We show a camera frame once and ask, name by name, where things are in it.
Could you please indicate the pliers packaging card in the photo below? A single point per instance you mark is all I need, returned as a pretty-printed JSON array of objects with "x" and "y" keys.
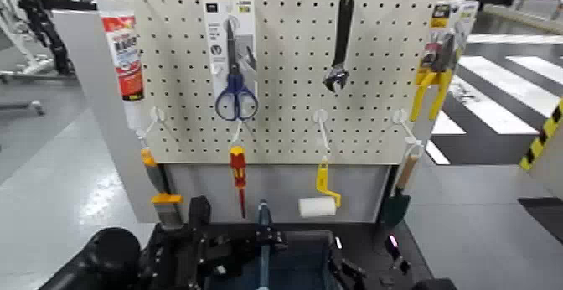
[{"x": 464, "y": 16}]

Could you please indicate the white sealant tube red label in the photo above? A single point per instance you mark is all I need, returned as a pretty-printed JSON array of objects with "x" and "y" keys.
[{"x": 127, "y": 63}]

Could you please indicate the grey stand back panel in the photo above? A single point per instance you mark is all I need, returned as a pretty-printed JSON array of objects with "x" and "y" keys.
[{"x": 272, "y": 190}]

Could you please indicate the cream perforated pegboard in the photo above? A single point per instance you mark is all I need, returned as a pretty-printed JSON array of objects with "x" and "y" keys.
[{"x": 290, "y": 144}]

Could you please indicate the yellow black hazard tape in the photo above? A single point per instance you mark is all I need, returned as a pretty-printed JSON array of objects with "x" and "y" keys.
[{"x": 541, "y": 137}]

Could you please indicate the grey tool yellow fittings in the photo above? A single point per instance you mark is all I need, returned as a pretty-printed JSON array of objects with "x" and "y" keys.
[{"x": 167, "y": 214}]

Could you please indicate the white pegboard hook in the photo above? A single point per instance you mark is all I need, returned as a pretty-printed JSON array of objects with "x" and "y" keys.
[
  {"x": 320, "y": 116},
  {"x": 157, "y": 114},
  {"x": 401, "y": 116}
]

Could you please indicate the black adjustable wrench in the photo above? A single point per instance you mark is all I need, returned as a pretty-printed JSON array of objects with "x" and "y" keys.
[{"x": 343, "y": 32}]

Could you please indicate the grey side panel board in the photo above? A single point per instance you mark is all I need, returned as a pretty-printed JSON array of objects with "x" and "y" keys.
[{"x": 101, "y": 142}]

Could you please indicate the black floor mat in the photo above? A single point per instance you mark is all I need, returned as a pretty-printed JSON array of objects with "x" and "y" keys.
[{"x": 545, "y": 219}]

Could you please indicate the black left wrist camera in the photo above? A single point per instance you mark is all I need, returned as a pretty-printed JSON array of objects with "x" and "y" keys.
[{"x": 200, "y": 214}]

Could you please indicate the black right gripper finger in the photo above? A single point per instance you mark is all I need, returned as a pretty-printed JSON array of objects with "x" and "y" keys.
[
  {"x": 347, "y": 278},
  {"x": 398, "y": 256}
]

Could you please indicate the red yellow screwdriver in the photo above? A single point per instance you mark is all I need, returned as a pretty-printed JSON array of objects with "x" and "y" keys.
[{"x": 238, "y": 168}]

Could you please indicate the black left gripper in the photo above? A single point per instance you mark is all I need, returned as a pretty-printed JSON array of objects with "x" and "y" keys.
[{"x": 176, "y": 261}]

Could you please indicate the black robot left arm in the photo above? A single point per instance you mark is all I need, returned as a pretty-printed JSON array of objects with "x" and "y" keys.
[{"x": 101, "y": 261}]

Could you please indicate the white metal frame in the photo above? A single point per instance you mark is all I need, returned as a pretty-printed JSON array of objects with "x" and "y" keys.
[{"x": 26, "y": 63}]

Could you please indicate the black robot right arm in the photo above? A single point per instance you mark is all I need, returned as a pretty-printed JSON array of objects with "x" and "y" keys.
[{"x": 433, "y": 285}]

